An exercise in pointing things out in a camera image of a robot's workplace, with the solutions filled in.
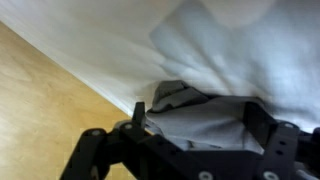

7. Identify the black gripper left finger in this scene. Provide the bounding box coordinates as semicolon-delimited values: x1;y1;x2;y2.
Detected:
59;101;221;180

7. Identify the wooden bed footboard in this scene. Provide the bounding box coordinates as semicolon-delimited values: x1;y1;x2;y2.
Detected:
0;23;127;180

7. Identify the white bed sheet mattress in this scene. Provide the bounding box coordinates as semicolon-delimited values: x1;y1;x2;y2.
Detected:
0;0;320;132

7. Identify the grey sock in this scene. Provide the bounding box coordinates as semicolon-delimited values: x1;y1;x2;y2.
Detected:
146;81;263;154

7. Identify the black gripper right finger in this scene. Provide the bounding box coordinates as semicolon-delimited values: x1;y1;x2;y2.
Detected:
243;102;320;180

